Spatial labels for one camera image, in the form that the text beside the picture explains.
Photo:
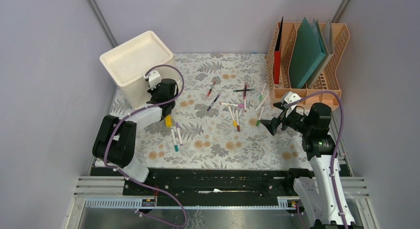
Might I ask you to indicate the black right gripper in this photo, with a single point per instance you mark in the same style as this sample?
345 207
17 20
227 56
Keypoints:
272 125

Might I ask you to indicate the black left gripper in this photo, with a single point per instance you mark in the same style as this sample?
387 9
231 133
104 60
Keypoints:
152 92

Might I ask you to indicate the green clear pen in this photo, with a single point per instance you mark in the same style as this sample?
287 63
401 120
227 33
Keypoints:
241 90

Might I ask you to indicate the pink clear pen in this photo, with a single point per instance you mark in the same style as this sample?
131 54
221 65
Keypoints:
244 92

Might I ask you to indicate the cream drawer unit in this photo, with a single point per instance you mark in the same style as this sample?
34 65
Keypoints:
128 63

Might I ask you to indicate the purple clear pen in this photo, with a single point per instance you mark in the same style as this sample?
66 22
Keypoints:
213 102

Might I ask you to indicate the orange clear pen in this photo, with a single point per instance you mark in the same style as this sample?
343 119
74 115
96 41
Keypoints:
210 90

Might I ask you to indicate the red file folder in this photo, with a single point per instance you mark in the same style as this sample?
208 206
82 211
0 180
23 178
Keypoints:
277 54

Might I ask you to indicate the teal file folder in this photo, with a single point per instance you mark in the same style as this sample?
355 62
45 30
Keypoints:
305 57

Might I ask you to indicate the beige file folder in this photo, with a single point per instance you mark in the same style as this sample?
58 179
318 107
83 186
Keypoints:
327 47

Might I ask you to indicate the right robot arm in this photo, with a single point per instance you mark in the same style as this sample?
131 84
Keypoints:
320 190

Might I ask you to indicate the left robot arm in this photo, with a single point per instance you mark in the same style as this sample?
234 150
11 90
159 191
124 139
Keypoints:
122 150

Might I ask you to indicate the floral desk mat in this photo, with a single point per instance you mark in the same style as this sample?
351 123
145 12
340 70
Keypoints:
210 140

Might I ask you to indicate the light green capped marker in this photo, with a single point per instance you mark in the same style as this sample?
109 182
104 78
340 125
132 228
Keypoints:
262 92

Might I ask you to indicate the yellow block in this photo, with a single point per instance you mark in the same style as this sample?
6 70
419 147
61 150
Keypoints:
168 121

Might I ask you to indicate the purple capped white marker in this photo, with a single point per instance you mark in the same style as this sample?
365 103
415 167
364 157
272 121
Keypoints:
179 133

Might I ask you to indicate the dark red capped white marker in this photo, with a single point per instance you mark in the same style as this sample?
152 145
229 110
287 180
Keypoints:
237 120

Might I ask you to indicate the yellow capped white marker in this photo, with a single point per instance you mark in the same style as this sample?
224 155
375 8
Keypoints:
232 116

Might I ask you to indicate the peach plastic file organizer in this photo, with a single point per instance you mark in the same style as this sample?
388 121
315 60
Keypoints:
326 89

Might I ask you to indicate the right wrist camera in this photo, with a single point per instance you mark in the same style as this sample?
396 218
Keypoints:
290 99

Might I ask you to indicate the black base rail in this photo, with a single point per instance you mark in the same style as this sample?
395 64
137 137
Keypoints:
261 183

